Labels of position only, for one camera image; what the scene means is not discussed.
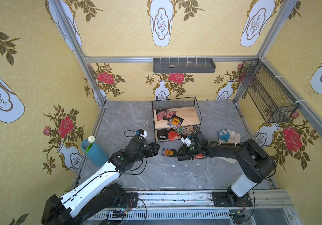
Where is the orange label tea bag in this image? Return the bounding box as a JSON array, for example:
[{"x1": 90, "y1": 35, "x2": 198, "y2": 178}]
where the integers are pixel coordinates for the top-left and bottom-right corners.
[{"x1": 162, "y1": 148, "x2": 177, "y2": 158}]

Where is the red black tea bag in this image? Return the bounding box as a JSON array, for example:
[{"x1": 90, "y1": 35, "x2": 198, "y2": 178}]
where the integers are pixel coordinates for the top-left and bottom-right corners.
[{"x1": 194, "y1": 154, "x2": 205, "y2": 159}]

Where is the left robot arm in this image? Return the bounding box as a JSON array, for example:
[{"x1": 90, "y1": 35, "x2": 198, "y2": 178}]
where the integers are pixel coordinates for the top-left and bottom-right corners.
[{"x1": 41, "y1": 135, "x2": 160, "y2": 225}]

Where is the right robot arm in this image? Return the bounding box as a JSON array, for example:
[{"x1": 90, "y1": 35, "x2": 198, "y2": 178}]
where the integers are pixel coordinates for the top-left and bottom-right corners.
[{"x1": 174, "y1": 130, "x2": 277, "y2": 201}]

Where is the red tea bag lower shelf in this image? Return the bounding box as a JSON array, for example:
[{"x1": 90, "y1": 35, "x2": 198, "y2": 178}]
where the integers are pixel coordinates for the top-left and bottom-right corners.
[{"x1": 167, "y1": 131, "x2": 181, "y2": 142}]

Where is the floral tea bag lower shelf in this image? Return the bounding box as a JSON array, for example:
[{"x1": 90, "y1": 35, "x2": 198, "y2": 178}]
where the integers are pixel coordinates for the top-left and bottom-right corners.
[{"x1": 182, "y1": 127, "x2": 194, "y2": 138}]

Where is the pink label tea bag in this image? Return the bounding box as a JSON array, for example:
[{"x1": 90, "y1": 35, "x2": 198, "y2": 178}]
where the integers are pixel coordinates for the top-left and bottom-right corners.
[{"x1": 156, "y1": 109, "x2": 176, "y2": 121}]

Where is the large black barcode packet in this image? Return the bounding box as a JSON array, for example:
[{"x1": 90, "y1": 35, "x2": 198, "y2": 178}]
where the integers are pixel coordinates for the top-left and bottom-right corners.
[{"x1": 155, "y1": 128, "x2": 168, "y2": 142}]

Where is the blue yellow garden fork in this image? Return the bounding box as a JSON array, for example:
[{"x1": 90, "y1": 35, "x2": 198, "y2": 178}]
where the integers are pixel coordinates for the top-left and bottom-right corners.
[{"x1": 217, "y1": 129, "x2": 230, "y2": 143}]

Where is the white work glove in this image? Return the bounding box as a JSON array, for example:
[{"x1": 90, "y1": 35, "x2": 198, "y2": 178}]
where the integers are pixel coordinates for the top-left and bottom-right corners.
[{"x1": 217, "y1": 129, "x2": 242, "y2": 164}]

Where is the teal vase with flower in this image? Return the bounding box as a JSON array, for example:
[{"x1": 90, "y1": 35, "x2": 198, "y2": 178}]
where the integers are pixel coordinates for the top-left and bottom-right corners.
[{"x1": 81, "y1": 136, "x2": 109, "y2": 167}]

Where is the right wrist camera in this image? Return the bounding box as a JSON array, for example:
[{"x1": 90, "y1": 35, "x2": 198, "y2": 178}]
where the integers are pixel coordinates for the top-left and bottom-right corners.
[{"x1": 181, "y1": 137, "x2": 192, "y2": 147}]

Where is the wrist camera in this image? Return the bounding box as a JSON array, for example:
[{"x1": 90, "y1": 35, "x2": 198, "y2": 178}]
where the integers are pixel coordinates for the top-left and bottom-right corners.
[
  {"x1": 136, "y1": 129, "x2": 147, "y2": 138},
  {"x1": 181, "y1": 137, "x2": 192, "y2": 147}
]

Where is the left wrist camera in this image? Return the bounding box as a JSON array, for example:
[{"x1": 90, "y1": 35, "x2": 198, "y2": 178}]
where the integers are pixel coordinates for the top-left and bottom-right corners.
[{"x1": 136, "y1": 129, "x2": 147, "y2": 138}]

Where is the black wire mesh shelf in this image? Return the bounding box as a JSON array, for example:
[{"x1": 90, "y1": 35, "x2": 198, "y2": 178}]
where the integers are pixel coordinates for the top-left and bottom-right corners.
[{"x1": 152, "y1": 97, "x2": 202, "y2": 142}]

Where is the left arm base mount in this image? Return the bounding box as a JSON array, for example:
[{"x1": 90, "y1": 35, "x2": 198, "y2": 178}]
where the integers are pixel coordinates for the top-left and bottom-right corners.
[{"x1": 109, "y1": 192, "x2": 138, "y2": 209}]

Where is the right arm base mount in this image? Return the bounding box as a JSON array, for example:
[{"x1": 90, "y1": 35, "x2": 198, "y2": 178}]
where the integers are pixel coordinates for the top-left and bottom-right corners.
[{"x1": 211, "y1": 191, "x2": 253, "y2": 207}]

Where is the grey wall tray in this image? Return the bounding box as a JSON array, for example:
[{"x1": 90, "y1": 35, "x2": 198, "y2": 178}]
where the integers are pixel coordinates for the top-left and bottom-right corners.
[{"x1": 152, "y1": 57, "x2": 216, "y2": 74}]

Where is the black wall mesh basket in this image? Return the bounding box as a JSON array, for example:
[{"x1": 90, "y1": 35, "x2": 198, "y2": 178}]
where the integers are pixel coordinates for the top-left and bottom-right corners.
[{"x1": 239, "y1": 59, "x2": 299, "y2": 123}]

